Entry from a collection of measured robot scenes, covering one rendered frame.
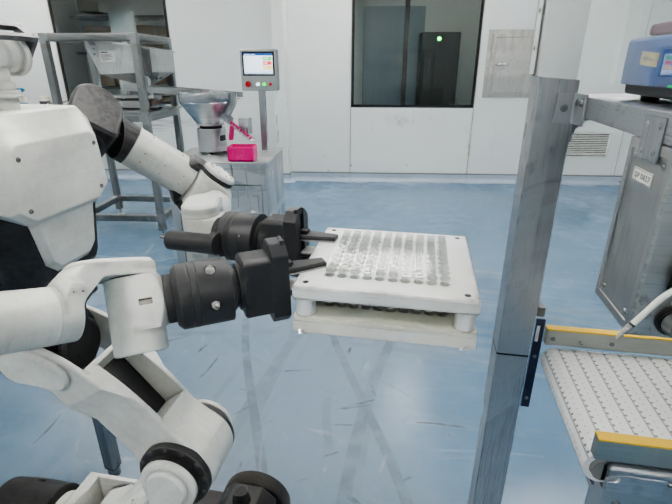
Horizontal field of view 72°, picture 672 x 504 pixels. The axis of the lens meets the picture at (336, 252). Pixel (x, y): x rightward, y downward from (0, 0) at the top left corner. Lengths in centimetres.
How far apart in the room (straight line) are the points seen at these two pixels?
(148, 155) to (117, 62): 286
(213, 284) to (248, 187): 225
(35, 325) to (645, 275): 62
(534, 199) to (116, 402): 82
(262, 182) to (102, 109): 184
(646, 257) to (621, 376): 40
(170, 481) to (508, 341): 68
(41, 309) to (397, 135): 517
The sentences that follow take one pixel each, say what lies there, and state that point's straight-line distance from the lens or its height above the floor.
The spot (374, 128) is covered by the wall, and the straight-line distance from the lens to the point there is 553.
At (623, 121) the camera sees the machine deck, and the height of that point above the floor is 123.
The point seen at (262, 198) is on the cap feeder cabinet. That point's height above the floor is 54.
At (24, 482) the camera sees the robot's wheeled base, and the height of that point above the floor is 36.
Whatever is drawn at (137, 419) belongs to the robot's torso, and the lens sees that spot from 98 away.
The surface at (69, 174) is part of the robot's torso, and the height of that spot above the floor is 112.
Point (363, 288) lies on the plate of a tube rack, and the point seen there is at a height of 101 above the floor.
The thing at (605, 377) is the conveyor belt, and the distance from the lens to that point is 91.
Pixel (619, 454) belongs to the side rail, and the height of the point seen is 82.
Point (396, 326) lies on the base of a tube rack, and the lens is 62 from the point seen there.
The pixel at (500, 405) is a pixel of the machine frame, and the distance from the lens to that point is 104.
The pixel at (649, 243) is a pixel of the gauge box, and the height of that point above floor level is 112.
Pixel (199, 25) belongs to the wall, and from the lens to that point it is 580.
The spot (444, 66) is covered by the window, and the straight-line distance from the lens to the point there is 556.
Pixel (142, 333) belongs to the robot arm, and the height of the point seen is 98.
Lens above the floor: 129
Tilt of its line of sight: 22 degrees down
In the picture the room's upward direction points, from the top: straight up
